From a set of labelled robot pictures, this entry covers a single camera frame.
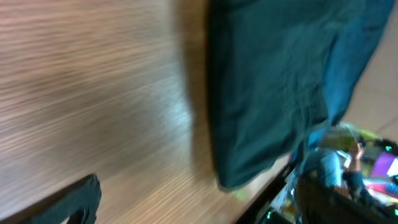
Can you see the black shorts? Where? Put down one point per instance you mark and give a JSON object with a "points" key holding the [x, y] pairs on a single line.
{"points": [[279, 73]]}

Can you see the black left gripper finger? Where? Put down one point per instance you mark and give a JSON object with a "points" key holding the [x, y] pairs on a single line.
{"points": [[76, 203]]}

